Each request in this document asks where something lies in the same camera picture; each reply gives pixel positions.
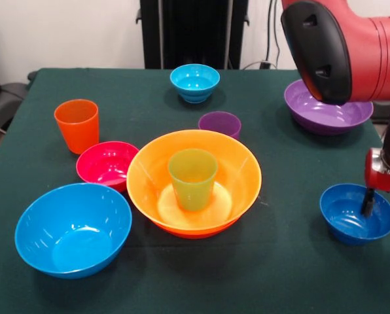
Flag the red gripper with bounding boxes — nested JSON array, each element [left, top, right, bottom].
[[361, 147, 390, 217]]

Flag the dark blue bowl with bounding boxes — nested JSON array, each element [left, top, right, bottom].
[[319, 183, 390, 247]]

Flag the yellow bowl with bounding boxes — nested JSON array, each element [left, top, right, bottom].
[[126, 129, 263, 232]]

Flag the purple cup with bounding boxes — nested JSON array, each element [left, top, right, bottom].
[[198, 111, 242, 141]]

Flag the green cup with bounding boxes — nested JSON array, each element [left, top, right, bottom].
[[168, 148, 219, 212]]

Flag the large sky blue bowl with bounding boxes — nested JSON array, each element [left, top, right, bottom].
[[14, 182, 133, 280]]

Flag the purple bowl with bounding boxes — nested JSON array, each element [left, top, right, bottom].
[[283, 78, 374, 136]]

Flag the orange bowl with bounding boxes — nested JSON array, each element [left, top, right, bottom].
[[149, 214, 240, 239]]

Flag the small light blue bowl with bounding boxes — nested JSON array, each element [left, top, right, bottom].
[[169, 63, 221, 105]]

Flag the dark green table cloth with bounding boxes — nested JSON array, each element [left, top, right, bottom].
[[0, 67, 390, 314]]

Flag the pink bowl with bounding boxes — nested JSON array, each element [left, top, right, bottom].
[[75, 141, 140, 193]]

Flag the orange cup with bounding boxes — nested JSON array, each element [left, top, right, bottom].
[[53, 99, 101, 155]]

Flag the black pedestal leg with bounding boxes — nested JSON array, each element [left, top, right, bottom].
[[371, 101, 390, 124], [0, 71, 39, 131]]

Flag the black power cable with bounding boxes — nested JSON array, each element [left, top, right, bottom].
[[242, 0, 281, 70]]

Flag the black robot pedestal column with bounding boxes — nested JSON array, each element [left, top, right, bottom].
[[135, 0, 250, 70]]

